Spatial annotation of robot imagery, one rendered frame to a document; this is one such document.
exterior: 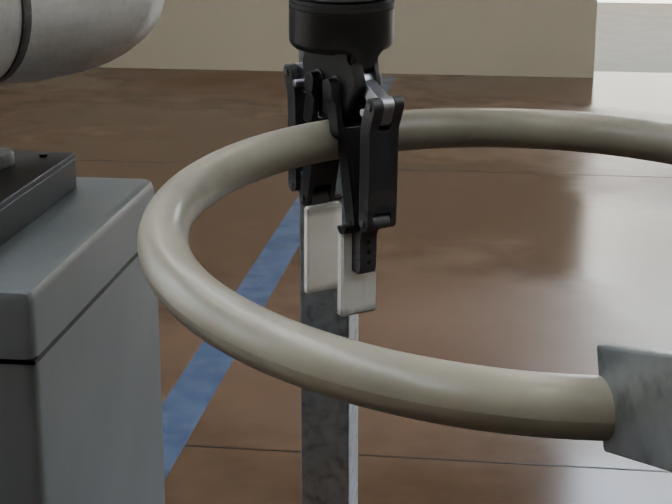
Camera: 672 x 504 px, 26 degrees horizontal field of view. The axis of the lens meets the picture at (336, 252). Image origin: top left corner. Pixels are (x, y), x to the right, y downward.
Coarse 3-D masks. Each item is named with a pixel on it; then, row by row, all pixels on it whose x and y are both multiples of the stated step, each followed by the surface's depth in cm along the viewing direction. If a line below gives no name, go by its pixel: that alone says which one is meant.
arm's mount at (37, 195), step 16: (16, 160) 144; (32, 160) 144; (48, 160) 144; (64, 160) 144; (0, 176) 137; (16, 176) 137; (32, 176) 137; (48, 176) 140; (64, 176) 145; (0, 192) 131; (16, 192) 131; (32, 192) 135; (48, 192) 140; (64, 192) 145; (0, 208) 127; (16, 208) 131; (32, 208) 136; (48, 208) 140; (0, 224) 127; (16, 224) 131; (0, 240) 128
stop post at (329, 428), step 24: (312, 312) 230; (336, 312) 229; (312, 408) 234; (336, 408) 233; (312, 432) 235; (336, 432) 235; (312, 456) 237; (336, 456) 236; (312, 480) 238; (336, 480) 237
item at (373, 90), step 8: (368, 80) 102; (368, 88) 101; (376, 88) 101; (368, 96) 101; (376, 96) 100; (384, 96) 100; (384, 104) 100; (392, 104) 100; (360, 112) 101; (384, 112) 100; (392, 112) 100; (384, 120) 100
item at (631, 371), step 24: (600, 360) 67; (624, 360) 64; (648, 360) 62; (624, 384) 64; (648, 384) 62; (624, 408) 64; (648, 408) 62; (624, 432) 65; (648, 432) 62; (624, 456) 65; (648, 456) 62
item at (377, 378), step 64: (320, 128) 104; (448, 128) 108; (512, 128) 108; (576, 128) 108; (640, 128) 106; (192, 192) 91; (192, 256) 80; (192, 320) 75; (256, 320) 72; (320, 384) 69; (384, 384) 67; (448, 384) 66; (512, 384) 66; (576, 384) 66
